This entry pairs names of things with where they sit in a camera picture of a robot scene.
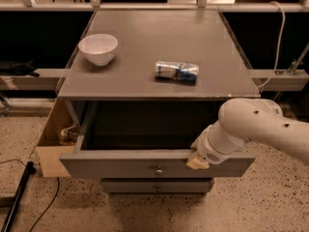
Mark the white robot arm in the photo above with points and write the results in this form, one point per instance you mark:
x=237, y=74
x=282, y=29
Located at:
x=241, y=121

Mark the black object on ledge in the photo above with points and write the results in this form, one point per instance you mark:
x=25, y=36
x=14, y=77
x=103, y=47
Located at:
x=17, y=68

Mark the grey drawer cabinet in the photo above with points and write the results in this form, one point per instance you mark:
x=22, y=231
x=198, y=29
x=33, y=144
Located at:
x=145, y=37

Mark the crumpled item in box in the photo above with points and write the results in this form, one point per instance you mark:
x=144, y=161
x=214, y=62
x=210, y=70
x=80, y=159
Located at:
x=68, y=136

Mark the grey bottom drawer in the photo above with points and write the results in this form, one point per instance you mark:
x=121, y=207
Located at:
x=169, y=185

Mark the grey drawer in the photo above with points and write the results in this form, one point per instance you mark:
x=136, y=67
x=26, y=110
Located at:
x=145, y=139
x=169, y=185

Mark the metal frame rail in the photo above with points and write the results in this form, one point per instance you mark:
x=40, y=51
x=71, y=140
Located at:
x=93, y=5

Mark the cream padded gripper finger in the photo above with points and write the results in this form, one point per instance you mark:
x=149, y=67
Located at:
x=195, y=143
x=195, y=161

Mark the crushed blue silver can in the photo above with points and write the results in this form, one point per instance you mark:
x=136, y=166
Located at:
x=176, y=71

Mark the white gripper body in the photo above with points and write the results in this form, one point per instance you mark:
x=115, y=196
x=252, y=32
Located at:
x=207, y=149

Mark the grey top drawer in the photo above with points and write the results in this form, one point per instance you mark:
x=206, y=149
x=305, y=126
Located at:
x=145, y=139

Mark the white ceramic bowl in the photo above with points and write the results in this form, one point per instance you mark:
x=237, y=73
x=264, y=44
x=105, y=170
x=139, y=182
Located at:
x=99, y=49

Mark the cardboard box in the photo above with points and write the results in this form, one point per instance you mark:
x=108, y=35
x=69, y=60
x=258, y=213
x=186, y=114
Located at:
x=48, y=148

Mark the black metal bar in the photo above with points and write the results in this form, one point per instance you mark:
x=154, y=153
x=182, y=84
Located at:
x=12, y=202

